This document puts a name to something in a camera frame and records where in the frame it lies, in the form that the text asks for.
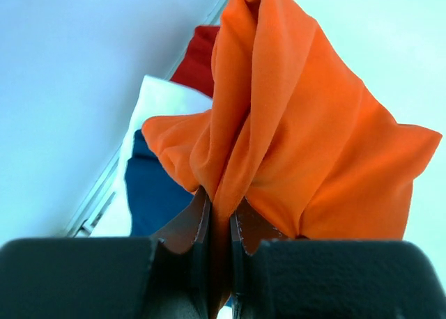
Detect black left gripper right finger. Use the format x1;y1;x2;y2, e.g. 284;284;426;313
230;199;288;318

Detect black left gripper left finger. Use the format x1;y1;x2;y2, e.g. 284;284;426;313
149;187;211;318

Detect orange t shirt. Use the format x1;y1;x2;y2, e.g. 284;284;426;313
142;0;441;318

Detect blue folded t shirt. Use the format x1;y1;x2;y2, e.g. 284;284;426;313
125;130;192;237

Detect white folded t shirt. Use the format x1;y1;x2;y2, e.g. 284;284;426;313
74;75;212;238

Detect red folded t shirt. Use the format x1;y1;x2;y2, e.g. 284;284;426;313
170;25;220;98

